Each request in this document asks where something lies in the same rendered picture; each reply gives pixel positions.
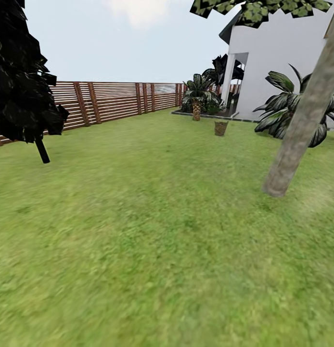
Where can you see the wicker basket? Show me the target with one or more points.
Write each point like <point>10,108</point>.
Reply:
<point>220,128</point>

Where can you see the tree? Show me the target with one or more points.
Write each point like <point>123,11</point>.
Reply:
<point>27,103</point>
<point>316,97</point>

